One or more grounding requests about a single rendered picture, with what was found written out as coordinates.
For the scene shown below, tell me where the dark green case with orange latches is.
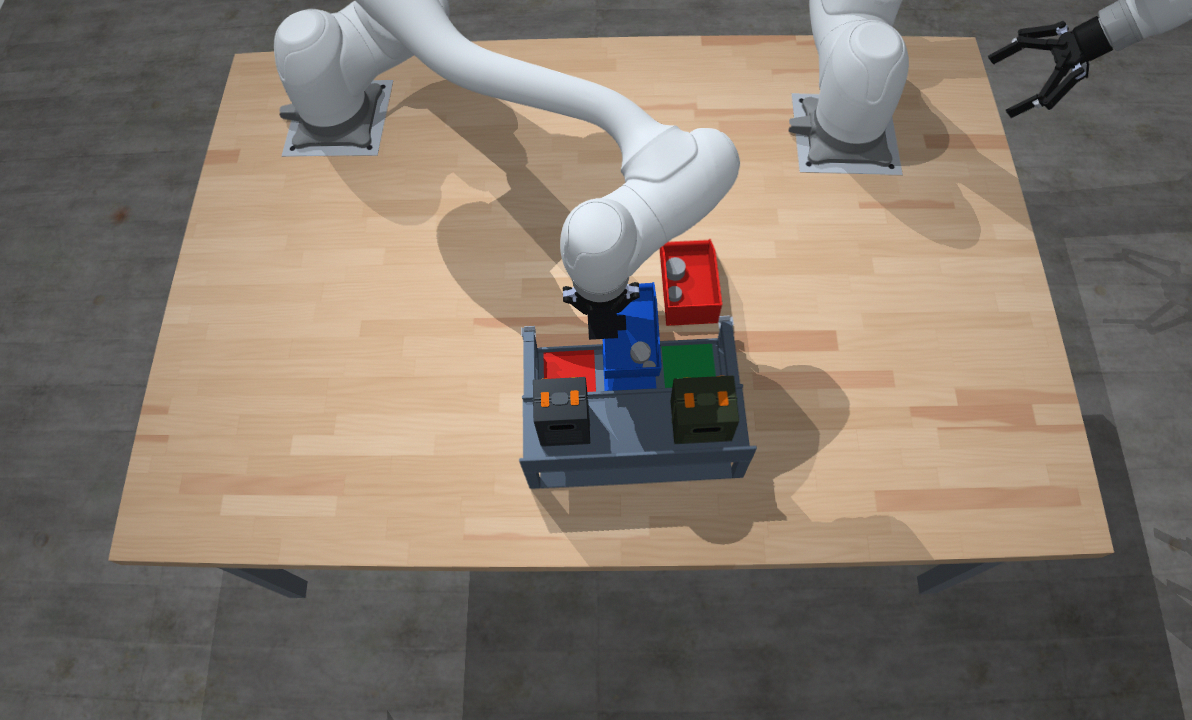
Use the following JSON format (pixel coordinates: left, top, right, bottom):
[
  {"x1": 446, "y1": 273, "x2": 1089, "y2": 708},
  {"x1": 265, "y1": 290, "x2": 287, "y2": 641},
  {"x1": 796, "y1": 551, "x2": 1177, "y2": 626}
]
[{"x1": 670, "y1": 375, "x2": 739, "y2": 443}]

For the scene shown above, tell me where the red bin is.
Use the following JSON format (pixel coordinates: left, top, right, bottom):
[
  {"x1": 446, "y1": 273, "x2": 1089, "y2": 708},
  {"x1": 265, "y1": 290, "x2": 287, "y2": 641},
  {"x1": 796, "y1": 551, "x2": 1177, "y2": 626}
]
[{"x1": 660, "y1": 238, "x2": 722, "y2": 325}]

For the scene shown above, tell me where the blue bin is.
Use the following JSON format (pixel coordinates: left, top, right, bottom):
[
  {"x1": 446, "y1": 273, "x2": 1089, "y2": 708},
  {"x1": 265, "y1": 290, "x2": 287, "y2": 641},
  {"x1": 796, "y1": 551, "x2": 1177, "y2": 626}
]
[{"x1": 603, "y1": 283, "x2": 662, "y2": 379}]

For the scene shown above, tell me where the dark grey shelf rack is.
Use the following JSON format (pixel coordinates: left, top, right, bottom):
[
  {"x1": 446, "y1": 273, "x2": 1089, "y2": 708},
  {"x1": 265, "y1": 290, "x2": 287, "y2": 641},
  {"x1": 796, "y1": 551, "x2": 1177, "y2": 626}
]
[{"x1": 519, "y1": 316, "x2": 757, "y2": 489}]

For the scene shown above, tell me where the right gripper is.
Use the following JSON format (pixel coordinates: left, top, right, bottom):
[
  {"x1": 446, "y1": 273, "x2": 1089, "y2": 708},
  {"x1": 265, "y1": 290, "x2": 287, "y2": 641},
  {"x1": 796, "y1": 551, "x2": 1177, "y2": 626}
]
[{"x1": 563, "y1": 283, "x2": 640, "y2": 315}]

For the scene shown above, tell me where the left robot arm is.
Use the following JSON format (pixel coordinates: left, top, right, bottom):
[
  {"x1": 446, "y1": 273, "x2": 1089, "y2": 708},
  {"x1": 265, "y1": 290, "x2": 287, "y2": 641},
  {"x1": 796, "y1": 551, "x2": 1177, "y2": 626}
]
[{"x1": 788, "y1": 0, "x2": 1192, "y2": 167}]

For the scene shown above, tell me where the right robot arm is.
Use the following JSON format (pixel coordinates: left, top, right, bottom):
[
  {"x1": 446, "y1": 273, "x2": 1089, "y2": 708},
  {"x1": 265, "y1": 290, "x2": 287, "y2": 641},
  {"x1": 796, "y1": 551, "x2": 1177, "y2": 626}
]
[{"x1": 274, "y1": 0, "x2": 740, "y2": 302}]

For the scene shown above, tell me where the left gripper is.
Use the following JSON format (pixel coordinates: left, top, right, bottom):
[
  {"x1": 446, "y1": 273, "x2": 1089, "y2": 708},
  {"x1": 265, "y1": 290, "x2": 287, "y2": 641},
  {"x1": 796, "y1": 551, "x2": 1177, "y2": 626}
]
[{"x1": 988, "y1": 15, "x2": 1113, "y2": 118}]

